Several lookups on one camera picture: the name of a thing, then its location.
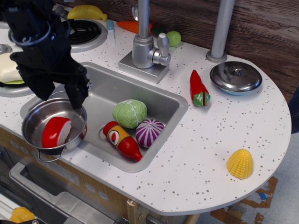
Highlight blue handled toy knife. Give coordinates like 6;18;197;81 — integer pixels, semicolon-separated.
107;20;116;46

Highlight steel pot lid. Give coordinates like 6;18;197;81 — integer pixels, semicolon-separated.
210;61;263;96

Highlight black coil stove burner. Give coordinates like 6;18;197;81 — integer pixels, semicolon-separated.
62;19;107;53

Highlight toy oven door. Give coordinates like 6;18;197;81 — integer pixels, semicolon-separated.
9;162;128;224

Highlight yellow toy banana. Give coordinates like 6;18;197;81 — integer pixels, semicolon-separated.
67;5;108;21

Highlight grey toy sink basin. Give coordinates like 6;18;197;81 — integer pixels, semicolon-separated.
20;61;189;173

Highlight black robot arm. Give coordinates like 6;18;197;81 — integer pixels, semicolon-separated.
0;0;90;109

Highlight cream toy milk jug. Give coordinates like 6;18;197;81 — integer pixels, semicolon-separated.
0;53;22;83

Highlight light green toy plate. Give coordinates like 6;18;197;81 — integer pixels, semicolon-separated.
0;80;25;85

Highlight red toy chili pepper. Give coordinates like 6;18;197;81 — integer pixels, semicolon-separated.
189;70;210;107

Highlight silver stove knob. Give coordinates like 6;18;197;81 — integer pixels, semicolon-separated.
53;6;69;19

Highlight steel pot with handles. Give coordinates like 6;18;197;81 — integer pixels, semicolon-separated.
21;98;87;163

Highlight silver metal post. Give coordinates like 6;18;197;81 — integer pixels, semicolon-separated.
206;0;235;63

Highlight green toy cabbage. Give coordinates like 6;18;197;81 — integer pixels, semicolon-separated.
112;99;147;129

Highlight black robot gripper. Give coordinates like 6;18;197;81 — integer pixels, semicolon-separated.
11;22;91;109

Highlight yellow toy on floor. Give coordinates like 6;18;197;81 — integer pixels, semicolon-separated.
9;207;35;224

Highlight silver toy faucet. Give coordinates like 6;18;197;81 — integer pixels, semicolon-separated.
118;0;171;84

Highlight green toy lime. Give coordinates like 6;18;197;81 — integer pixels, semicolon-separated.
166;31;181;47

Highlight silver knob at left edge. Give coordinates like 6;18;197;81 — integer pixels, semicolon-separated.
0;44;13;54

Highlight front left stove burner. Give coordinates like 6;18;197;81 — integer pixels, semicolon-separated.
0;82;33;98

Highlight red toy ketchup bottle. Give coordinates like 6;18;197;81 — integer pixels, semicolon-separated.
103;121;142;161

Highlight purple toy onion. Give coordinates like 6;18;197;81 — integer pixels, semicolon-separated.
135;119;164;148

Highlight yellow toy corn piece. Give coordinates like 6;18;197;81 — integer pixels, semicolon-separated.
226;149;254;179

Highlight orange toy carrot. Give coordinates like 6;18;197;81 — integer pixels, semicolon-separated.
116;21;165;36

